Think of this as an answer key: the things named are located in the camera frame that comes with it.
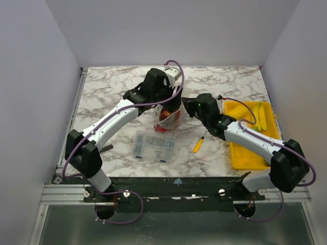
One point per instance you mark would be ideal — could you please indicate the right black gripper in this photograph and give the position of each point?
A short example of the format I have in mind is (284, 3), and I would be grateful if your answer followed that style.
(190, 106)

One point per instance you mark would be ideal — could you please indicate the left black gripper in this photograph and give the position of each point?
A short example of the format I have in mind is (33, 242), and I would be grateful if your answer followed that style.
(173, 103)

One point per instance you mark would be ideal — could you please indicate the clear zip top bag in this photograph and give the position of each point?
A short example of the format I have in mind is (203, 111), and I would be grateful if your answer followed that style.
(174, 120)

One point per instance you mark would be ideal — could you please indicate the red bell pepper toy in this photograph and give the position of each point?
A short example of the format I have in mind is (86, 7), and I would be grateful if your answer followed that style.
(160, 128)

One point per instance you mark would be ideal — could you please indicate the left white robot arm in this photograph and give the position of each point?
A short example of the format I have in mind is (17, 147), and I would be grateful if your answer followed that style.
(82, 149)

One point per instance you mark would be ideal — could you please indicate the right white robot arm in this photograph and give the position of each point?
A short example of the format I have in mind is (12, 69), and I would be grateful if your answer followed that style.
(288, 165)

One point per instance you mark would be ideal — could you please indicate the clear screw organizer box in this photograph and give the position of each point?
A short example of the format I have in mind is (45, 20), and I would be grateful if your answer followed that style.
(154, 146)

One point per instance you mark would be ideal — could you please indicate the yellow banana bunch toy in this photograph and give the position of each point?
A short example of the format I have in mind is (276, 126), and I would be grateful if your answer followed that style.
(260, 116)

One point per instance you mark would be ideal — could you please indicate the yellow plastic tray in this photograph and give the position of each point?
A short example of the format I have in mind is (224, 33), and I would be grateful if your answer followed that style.
(242, 158)

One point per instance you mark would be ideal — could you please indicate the black toothed plastic part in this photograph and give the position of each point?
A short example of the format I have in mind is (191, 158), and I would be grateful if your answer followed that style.
(106, 148)

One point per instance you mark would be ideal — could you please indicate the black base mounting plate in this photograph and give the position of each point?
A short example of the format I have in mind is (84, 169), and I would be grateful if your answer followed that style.
(163, 194)

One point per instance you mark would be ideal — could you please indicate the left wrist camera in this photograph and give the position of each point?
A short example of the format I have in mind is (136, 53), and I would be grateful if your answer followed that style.
(172, 73)

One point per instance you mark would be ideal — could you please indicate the yellow handle screwdriver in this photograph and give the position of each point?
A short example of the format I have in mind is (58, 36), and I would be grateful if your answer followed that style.
(198, 145)

